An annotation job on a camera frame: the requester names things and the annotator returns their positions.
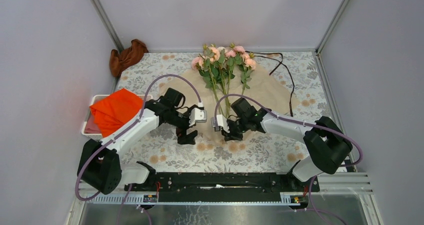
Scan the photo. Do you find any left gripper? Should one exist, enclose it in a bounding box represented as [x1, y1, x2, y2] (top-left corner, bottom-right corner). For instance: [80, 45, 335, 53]
[167, 105, 198, 145]

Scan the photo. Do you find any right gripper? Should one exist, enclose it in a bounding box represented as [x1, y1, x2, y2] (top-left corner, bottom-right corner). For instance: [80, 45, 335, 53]
[221, 116, 250, 142]

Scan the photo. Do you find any peach wrapping paper sheet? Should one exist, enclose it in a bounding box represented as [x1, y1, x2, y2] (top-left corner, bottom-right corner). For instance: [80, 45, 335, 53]
[159, 65, 300, 145]

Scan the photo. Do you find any pink fake flower bunch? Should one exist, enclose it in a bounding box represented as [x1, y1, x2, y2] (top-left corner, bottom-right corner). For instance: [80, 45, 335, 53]
[225, 42, 257, 95]

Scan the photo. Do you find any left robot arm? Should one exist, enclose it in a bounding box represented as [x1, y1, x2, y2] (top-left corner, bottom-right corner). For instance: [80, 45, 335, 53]
[75, 88, 207, 196]

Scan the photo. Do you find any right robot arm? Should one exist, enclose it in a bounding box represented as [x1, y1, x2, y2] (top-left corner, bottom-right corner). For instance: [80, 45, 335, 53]
[211, 95, 354, 191]

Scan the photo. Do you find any orange cloth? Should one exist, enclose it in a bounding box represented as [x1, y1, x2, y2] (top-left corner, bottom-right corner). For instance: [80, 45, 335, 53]
[89, 88, 144, 137]

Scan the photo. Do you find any floral patterned table mat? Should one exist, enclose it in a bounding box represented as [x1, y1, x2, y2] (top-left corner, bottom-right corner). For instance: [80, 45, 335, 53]
[115, 51, 331, 172]

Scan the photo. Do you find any dark brown ribbon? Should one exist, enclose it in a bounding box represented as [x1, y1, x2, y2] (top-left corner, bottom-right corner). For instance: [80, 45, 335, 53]
[245, 50, 296, 118]

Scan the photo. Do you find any white plastic basket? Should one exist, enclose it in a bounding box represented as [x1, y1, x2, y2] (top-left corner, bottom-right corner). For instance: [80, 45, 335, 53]
[81, 93, 155, 141]

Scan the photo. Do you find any brown cloth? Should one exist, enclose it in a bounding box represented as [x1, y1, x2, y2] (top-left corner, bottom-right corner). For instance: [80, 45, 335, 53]
[109, 39, 149, 78]

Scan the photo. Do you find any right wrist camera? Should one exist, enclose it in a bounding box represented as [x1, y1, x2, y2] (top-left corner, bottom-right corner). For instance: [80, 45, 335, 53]
[211, 114, 230, 133]

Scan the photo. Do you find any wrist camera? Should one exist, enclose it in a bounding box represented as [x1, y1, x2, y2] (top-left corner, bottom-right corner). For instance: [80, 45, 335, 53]
[211, 114, 230, 133]
[188, 107, 208, 126]

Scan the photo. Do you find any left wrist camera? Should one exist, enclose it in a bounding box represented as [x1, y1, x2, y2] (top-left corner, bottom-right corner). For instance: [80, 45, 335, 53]
[188, 107, 208, 126]

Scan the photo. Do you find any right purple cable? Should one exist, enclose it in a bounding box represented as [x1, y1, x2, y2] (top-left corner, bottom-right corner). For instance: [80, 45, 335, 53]
[213, 93, 364, 225]

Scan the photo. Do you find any purple cable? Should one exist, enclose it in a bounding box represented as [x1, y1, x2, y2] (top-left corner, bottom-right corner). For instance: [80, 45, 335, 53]
[74, 73, 204, 225]
[213, 93, 364, 225]

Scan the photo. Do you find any black mounting base rail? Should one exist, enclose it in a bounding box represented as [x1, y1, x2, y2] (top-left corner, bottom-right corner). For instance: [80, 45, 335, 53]
[124, 172, 320, 203]

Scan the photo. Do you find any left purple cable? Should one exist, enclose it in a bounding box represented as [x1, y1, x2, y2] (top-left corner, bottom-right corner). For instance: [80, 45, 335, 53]
[74, 73, 204, 225]

